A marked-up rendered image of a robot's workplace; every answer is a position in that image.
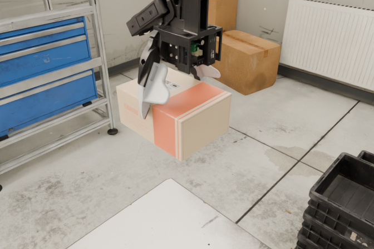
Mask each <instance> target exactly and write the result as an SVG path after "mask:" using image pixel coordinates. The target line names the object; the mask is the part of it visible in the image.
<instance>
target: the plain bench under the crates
mask: <svg viewBox="0 0 374 249"><path fill-rule="evenodd" d="M66 249H271V248H270V247H268V246H267V245H266V244H264V243H263V242H262V241H260V240H258V239H257V238H256V237H254V236H253V235H251V234H250V233H249V232H247V231H246V230H245V229H243V228H241V227H240V226H239V225H237V224H236V223H235V222H233V221H232V220H230V219H229V218H227V217H226V216H225V215H223V214H222V213H220V212H219V211H218V210H216V209H215V208H214V207H212V206H211V205H209V204H208V203H206V202H205V201H203V200H202V199H201V198H199V197H198V196H197V195H195V194H193V193H192V192H191V191H189V190H188V189H187V188H185V187H184V186H182V185H181V184H180V183H178V182H176V181H175V180H174V179H172V178H169V179H166V180H164V181H163V182H162V183H160V184H158V185H157V186H156V187H154V188H153V189H151V190H150V191H149V192H147V193H145V194H144V195H142V196H141V197H140V198H138V199H137V200H135V201H134V202H133V203H131V204H129V205H128V206H126V207H125V208H124V209H122V210H121V211H119V212H118V213H117V214H115V215H113V216H112V217H110V218H109V219H108V220H106V221H105V222H103V223H102V224H100V225H99V226H97V227H96V228H94V229H93V230H92V231H90V232H89V233H87V234H86V235H84V236H83V237H81V238H80V239H79V240H77V241H76V242H74V243H73V244H71V245H70V246H68V247H67V248H66Z"/></svg>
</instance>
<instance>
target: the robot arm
mask: <svg viewBox="0 0 374 249"><path fill-rule="evenodd" d="M208 10H209V0H153V1H152V2H151V3H150V4H148V5H147V6H146V7H145V8H144V9H142V10H141V11H140V12H139V13H137V14H135V15H134V16H133V17H132V18H131V19H130V20H129V21H128V22H127V23H126V25H127V27H128V29H129V31H130V33H131V36H132V37H133V36H137V35H139V36H143V35H145V34H149V33H150V32H152V33H151V34H150V37H149V40H148V43H147V45H146V47H145V49H144V50H143V52H142V55H141V58H140V62H139V71H138V79H137V83H138V85H139V86H138V100H139V110H140V116H141V118H142V119H145V118H146V116H147V113H148V111H149V108H150V103H156V104H166V103H167V102H168V101H169V98H170V91H169V89H168V88H167V86H166V84H165V79H166V76H167V73H168V67H167V65H166V64H164V63H160V58H161V60H162V61H164V62H168V63H171V64H173V65H175V67H177V68H178V70H179V71H182V72H184V73H187V74H190V73H191V74H193V76H194V78H195V79H197V80H199V81H203V82H205V83H206V77H214V78H220V73H219V71H218V70H217V69H215V68H214V67H212V66H211V65H212V64H214V63H215V60H217V61H221V52H222V35H223V28H222V27H219V26H215V25H212V24H209V23H208ZM217 36H218V37H219V47H218V53H217V52H216V37H217Z"/></svg>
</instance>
